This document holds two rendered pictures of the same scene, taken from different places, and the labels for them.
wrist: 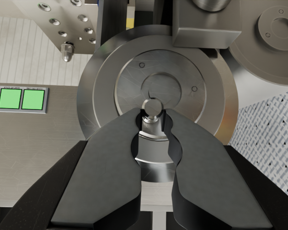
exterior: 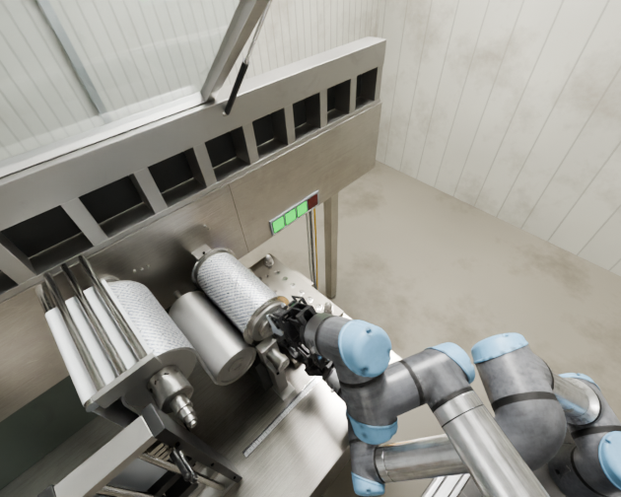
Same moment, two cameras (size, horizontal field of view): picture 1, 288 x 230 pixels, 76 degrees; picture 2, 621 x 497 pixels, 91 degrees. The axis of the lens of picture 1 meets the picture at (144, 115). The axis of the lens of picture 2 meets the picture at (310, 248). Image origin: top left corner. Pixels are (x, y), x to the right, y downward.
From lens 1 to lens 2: 0.71 m
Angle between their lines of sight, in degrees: 52
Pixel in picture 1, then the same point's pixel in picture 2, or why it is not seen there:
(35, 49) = not seen: hidden behind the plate
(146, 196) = (179, 216)
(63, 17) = (282, 285)
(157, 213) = (162, 208)
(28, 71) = not seen: hidden behind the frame
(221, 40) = (261, 347)
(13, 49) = not seen: hidden behind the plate
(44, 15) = (291, 279)
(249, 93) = (230, 342)
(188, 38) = (270, 340)
